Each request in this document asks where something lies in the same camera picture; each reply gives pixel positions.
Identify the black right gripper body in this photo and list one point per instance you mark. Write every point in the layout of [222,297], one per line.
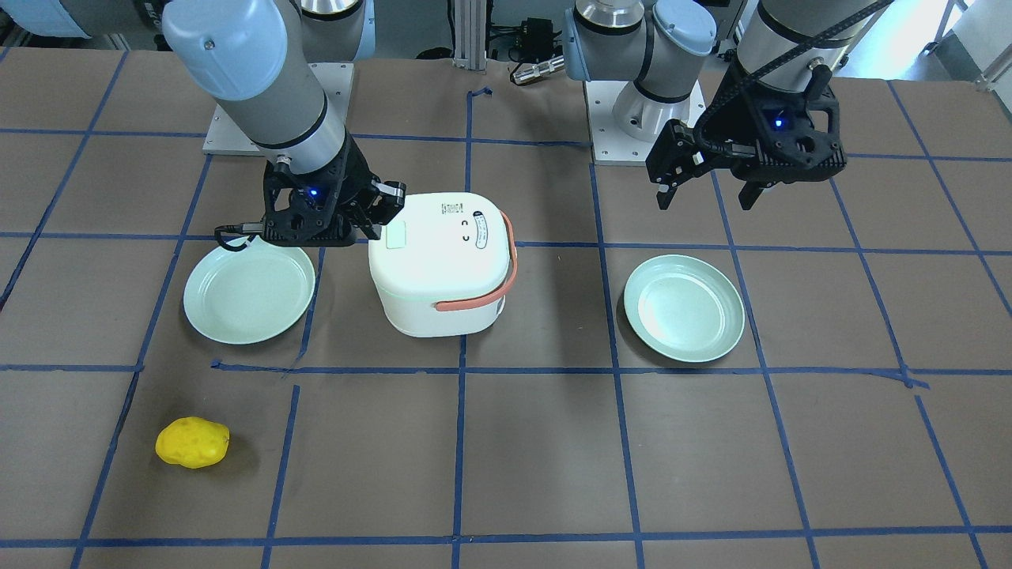
[353,177]

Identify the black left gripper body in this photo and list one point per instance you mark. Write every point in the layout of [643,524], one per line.
[736,115]

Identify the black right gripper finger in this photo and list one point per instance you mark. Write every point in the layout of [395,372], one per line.
[384,200]

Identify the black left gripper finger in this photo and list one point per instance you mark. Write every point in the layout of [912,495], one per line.
[751,191]
[673,160]

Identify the white rice cooker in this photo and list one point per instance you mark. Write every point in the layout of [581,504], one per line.
[444,265]

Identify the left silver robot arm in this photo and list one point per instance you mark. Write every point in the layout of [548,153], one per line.
[662,47]

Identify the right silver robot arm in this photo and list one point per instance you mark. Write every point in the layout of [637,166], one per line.
[248,55]

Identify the green plate near lemon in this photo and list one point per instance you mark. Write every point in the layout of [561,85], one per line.
[248,296]

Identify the green plate far side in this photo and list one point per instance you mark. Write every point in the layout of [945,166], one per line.
[684,308]

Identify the yellow lemon toy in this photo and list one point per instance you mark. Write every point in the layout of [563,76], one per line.
[193,442]

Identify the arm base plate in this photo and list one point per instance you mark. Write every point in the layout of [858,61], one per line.
[624,123]

